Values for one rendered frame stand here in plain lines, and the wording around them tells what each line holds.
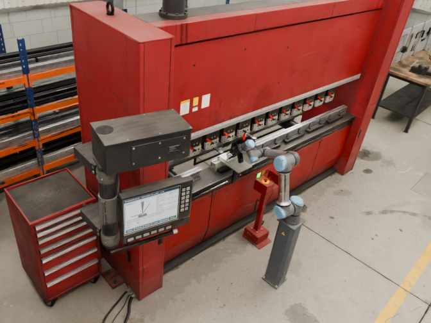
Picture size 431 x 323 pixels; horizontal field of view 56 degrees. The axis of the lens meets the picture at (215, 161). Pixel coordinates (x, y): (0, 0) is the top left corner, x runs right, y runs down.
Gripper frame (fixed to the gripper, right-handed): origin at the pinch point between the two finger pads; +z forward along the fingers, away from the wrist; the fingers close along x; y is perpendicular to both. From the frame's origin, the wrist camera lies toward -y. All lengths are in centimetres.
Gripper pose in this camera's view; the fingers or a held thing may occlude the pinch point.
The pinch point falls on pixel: (229, 158)
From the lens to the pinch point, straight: 370.9
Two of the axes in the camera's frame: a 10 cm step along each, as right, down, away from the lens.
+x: -7.0, 3.4, -6.2
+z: -5.3, 3.3, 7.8
